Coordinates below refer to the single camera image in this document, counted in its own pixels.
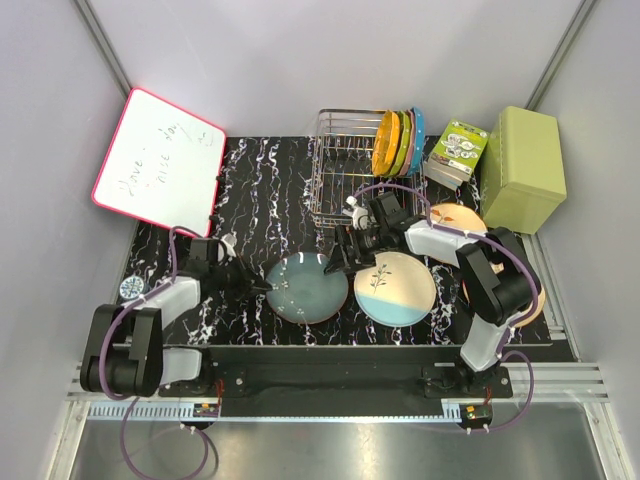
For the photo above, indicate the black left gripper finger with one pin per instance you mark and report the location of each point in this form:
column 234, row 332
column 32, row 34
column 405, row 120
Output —
column 252, row 282
column 252, row 291

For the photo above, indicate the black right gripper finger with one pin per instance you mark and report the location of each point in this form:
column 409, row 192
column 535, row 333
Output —
column 336, row 262
column 356, row 262

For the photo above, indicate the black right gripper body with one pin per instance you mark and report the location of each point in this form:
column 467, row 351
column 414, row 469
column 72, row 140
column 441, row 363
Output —
column 362, row 241

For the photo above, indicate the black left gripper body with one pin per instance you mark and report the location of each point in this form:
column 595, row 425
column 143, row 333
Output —
column 238, row 278

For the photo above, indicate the cream and blue plate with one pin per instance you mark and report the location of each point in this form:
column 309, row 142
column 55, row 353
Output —
column 398, row 291

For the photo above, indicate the beige leaf plate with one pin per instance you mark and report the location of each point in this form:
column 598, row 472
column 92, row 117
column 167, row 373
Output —
column 457, row 217

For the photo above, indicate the beige bird plate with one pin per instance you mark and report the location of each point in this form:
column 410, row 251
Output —
column 505, row 295

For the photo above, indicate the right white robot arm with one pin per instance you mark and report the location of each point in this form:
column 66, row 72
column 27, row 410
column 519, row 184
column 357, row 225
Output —
column 475, row 256

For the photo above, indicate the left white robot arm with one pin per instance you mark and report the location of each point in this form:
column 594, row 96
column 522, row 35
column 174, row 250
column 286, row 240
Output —
column 124, row 354

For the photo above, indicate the yellow plate in rack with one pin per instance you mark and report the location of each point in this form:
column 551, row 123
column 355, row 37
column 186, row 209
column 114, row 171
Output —
column 385, row 144

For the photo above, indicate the pink plate in rack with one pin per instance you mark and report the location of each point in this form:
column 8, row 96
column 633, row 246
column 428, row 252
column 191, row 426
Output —
column 410, row 149

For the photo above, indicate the green plate in rack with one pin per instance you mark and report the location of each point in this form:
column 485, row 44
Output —
column 403, row 144

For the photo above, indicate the blue plate in rack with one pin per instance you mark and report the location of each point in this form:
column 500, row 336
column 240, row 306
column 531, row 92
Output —
column 419, row 141

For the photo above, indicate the black marble pattern mat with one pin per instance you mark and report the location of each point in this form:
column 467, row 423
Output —
column 265, row 203

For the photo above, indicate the blue patterned bottle cap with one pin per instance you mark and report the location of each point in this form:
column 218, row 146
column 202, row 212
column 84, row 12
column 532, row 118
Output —
column 132, row 287

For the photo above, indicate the pink-framed whiteboard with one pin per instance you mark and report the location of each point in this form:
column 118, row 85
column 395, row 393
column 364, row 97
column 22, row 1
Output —
column 162, row 165

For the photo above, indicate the left small circuit board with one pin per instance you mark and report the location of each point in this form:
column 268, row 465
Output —
column 207, row 410

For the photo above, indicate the small circuit board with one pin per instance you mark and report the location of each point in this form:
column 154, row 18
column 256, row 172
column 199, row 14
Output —
column 207, row 410
column 479, row 413

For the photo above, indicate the green cover book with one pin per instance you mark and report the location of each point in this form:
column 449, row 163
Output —
column 454, row 157

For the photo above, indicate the black base bar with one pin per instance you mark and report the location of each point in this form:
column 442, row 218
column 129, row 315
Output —
column 436, row 372

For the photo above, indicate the green metal tin box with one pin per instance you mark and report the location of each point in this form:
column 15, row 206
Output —
column 522, row 172

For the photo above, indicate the right small circuit board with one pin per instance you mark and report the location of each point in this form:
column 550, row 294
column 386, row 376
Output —
column 479, row 413

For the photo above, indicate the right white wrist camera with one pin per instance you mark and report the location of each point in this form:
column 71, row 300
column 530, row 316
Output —
column 359, row 215

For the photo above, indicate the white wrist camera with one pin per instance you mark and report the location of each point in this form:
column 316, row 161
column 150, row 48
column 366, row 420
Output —
column 359, row 215
column 226, row 246

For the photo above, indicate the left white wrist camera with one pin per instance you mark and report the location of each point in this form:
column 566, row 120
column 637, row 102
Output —
column 226, row 246

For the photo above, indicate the metal wire dish rack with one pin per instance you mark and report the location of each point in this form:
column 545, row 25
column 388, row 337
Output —
column 341, row 162

